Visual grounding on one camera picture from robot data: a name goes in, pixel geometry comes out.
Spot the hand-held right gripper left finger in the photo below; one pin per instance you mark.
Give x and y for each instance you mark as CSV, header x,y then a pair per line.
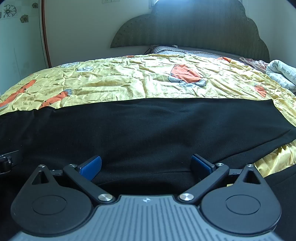
x,y
90,168

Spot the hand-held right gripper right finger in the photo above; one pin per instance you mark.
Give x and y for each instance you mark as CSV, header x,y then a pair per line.
x,y
204,165

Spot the black pants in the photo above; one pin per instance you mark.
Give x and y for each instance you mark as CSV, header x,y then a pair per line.
x,y
143,129

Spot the yellow floral blanket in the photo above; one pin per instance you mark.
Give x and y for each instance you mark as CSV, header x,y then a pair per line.
x,y
143,76

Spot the pink cloth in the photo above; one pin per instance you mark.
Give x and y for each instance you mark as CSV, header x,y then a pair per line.
x,y
253,63

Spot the grey patterned pillow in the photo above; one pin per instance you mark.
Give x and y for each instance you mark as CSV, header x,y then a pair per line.
x,y
185,50

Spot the floral glass wardrobe door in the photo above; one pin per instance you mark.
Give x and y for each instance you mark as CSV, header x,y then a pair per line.
x,y
20,44

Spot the white printed quilt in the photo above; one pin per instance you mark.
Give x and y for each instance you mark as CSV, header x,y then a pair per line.
x,y
283,74

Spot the dark scalloped headboard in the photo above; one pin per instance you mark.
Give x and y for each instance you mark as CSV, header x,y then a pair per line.
x,y
192,25

